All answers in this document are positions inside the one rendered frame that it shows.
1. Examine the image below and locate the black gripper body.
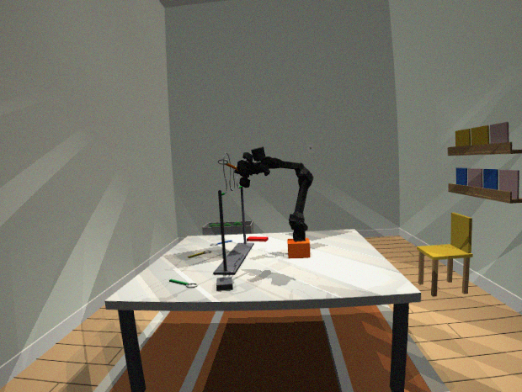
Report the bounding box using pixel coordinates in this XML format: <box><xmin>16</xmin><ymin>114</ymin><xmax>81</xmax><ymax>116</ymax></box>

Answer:
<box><xmin>239</xmin><ymin>152</ymin><xmax>258</xmax><ymax>188</ymax></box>

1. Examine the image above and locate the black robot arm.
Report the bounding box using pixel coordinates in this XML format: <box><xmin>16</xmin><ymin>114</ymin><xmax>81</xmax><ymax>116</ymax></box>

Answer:
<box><xmin>237</xmin><ymin>146</ymin><xmax>313</xmax><ymax>242</ymax></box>

